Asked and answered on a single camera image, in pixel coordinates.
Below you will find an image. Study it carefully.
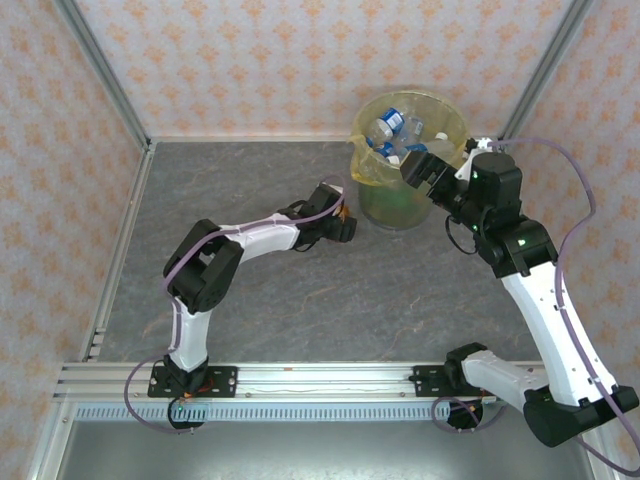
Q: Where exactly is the crushed clear bottle white cap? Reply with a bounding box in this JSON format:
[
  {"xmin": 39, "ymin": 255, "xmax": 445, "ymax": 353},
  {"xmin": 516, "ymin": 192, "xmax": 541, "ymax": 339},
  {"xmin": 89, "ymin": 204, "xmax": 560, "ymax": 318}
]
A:
[{"xmin": 423, "ymin": 130, "xmax": 460, "ymax": 157}]

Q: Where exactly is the long clear bottle blue label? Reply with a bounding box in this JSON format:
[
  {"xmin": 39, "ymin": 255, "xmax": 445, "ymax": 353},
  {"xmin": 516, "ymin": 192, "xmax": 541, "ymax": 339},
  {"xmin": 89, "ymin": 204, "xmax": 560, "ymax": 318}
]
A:
[{"xmin": 399, "ymin": 113, "xmax": 430, "ymax": 154}]

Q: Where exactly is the short clear bottle blue label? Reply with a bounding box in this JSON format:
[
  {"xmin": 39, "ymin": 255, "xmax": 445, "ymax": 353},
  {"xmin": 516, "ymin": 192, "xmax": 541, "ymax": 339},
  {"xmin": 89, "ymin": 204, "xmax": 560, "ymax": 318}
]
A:
[{"xmin": 373, "ymin": 106, "xmax": 407, "ymax": 144}]

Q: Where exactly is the translucent round waste bin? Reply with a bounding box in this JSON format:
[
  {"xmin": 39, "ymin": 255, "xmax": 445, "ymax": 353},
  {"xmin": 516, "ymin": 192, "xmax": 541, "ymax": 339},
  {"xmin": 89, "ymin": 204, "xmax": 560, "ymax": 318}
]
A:
[{"xmin": 349, "ymin": 91, "xmax": 472, "ymax": 232}]

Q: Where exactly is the grey metal sheet panel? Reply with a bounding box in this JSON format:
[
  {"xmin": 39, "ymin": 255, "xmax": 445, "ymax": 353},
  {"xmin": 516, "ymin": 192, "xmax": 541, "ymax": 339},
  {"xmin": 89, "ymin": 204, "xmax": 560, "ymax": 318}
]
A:
[{"xmin": 29, "ymin": 417, "xmax": 621, "ymax": 480}]

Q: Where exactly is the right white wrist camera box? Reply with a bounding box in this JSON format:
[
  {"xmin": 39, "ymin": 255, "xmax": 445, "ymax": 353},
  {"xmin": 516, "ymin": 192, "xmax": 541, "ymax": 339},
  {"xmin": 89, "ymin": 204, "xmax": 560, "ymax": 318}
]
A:
[{"xmin": 453, "ymin": 137, "xmax": 501, "ymax": 181}]

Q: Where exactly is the right thin black wrist cable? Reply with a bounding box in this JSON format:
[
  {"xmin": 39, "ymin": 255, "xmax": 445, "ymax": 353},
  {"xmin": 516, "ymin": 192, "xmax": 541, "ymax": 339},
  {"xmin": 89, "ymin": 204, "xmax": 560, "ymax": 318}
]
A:
[{"xmin": 445, "ymin": 213, "xmax": 482, "ymax": 255}]

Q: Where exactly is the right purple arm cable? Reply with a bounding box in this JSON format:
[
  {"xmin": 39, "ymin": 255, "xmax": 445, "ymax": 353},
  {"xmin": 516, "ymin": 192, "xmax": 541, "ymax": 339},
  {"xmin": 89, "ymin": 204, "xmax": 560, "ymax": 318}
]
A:
[{"xmin": 432, "ymin": 137, "xmax": 640, "ymax": 476}]

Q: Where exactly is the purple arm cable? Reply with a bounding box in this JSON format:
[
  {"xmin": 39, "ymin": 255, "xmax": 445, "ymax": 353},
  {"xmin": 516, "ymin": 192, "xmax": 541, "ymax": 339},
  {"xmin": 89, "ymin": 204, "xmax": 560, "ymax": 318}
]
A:
[
  {"xmin": 123, "ymin": 173, "xmax": 349, "ymax": 436},
  {"xmin": 432, "ymin": 137, "xmax": 640, "ymax": 476}
]

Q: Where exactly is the aluminium back rail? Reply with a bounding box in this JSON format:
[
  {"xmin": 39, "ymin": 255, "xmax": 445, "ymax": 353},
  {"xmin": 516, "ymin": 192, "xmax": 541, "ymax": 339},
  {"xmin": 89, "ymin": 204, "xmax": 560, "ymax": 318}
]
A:
[{"xmin": 148, "ymin": 134, "xmax": 502, "ymax": 146}]

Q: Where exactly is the right aluminium upright post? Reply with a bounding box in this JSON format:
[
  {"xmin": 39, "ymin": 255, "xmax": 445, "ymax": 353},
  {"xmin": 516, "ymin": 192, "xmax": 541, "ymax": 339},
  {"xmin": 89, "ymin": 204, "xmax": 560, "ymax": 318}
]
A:
[{"xmin": 497, "ymin": 0, "xmax": 597, "ymax": 147}]

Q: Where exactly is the aluminium upright post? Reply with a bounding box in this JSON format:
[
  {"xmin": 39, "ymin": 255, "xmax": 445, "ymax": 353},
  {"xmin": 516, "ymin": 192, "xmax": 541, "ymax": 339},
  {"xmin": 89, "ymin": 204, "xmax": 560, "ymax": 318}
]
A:
[
  {"xmin": 497, "ymin": 0, "xmax": 597, "ymax": 147},
  {"xmin": 52, "ymin": 0, "xmax": 154, "ymax": 151}
]

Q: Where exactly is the aluminium front mounting rail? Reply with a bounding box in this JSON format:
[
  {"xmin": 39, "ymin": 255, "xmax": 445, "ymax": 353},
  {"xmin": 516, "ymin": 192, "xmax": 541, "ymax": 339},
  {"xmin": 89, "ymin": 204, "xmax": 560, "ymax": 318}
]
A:
[{"xmin": 52, "ymin": 362, "xmax": 551, "ymax": 401}]

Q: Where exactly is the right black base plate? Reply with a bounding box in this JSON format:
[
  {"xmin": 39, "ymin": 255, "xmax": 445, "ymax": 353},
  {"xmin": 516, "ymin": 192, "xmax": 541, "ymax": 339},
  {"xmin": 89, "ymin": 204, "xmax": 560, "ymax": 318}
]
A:
[{"xmin": 412, "ymin": 366, "xmax": 466, "ymax": 400}]

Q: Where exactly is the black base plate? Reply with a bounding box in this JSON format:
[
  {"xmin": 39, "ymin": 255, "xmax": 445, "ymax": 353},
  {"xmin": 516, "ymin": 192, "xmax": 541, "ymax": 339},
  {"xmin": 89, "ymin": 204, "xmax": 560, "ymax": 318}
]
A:
[
  {"xmin": 412, "ymin": 366, "xmax": 466, "ymax": 400},
  {"xmin": 147, "ymin": 366, "xmax": 239, "ymax": 400}
]

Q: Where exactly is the slotted grey cable duct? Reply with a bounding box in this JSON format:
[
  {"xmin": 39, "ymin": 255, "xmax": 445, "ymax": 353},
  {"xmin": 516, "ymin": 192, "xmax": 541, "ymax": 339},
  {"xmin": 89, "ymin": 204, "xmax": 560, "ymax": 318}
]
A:
[{"xmin": 74, "ymin": 402, "xmax": 501, "ymax": 422}]

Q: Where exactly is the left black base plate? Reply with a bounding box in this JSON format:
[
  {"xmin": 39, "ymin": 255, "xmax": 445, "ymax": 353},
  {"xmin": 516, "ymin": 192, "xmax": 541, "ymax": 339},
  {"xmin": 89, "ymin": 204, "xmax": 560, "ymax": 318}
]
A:
[{"xmin": 147, "ymin": 366, "xmax": 239, "ymax": 400}]

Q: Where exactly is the left aluminium side rail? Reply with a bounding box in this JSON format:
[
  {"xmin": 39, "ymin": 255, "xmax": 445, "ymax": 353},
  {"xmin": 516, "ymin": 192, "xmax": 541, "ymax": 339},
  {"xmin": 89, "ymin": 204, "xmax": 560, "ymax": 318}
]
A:
[{"xmin": 79, "ymin": 141, "xmax": 155, "ymax": 362}]

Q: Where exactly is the right black round cable port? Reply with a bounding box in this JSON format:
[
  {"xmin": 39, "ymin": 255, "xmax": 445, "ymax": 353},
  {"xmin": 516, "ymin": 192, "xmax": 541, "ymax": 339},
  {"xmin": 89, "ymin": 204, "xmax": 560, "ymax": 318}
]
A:
[{"xmin": 446, "ymin": 398, "xmax": 485, "ymax": 432}]

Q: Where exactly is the black round cable port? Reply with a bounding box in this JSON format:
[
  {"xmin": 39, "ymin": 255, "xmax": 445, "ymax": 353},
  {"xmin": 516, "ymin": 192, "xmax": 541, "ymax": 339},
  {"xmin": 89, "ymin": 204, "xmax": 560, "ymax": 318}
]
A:
[
  {"xmin": 167, "ymin": 398, "xmax": 207, "ymax": 432},
  {"xmin": 446, "ymin": 398, "xmax": 485, "ymax": 432}
]

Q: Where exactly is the left black round cable port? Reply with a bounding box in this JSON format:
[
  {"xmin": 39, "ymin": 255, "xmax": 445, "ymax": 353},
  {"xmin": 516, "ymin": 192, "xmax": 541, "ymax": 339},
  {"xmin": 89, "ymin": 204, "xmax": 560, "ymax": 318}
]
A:
[{"xmin": 167, "ymin": 398, "xmax": 207, "ymax": 432}]

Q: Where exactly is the left aluminium upright post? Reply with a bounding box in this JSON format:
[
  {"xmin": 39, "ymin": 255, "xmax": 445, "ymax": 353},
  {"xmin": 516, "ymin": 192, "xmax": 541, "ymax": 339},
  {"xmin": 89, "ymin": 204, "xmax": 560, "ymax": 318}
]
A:
[{"xmin": 52, "ymin": 0, "xmax": 154, "ymax": 151}]

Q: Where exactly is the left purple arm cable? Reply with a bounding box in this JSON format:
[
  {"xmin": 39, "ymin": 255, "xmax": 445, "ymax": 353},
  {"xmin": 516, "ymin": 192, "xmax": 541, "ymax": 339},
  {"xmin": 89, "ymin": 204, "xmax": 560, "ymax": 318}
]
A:
[{"xmin": 123, "ymin": 173, "xmax": 349, "ymax": 436}]

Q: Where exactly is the left aluminium frame leg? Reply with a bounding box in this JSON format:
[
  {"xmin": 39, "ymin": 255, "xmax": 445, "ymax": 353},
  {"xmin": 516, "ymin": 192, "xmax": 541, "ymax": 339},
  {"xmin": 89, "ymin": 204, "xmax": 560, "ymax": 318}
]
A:
[{"xmin": 24, "ymin": 402, "xmax": 76, "ymax": 480}]

